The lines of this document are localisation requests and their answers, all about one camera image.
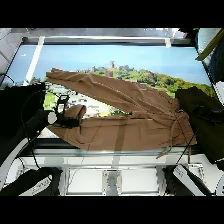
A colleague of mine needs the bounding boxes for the silver frame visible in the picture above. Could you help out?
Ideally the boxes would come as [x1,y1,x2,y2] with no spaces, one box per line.
[0,146,224,197]

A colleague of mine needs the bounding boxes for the black cable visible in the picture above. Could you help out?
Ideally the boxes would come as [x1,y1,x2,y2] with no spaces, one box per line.
[175,125,202,166]
[19,89,48,170]

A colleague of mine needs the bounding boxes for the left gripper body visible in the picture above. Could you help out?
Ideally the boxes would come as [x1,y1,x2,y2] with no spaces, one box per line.
[54,112,82,130]

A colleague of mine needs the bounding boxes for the black garment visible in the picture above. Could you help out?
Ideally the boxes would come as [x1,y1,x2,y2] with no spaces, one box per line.
[0,82,47,138]

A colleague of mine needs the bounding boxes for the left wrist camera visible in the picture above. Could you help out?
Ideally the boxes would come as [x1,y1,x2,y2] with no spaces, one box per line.
[55,94,71,115]

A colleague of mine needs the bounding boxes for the brown pants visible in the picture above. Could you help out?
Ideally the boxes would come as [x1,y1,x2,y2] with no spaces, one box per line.
[45,67,198,160]

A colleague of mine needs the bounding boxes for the dark green garment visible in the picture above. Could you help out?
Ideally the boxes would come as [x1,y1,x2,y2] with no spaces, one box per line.
[175,85,224,172]

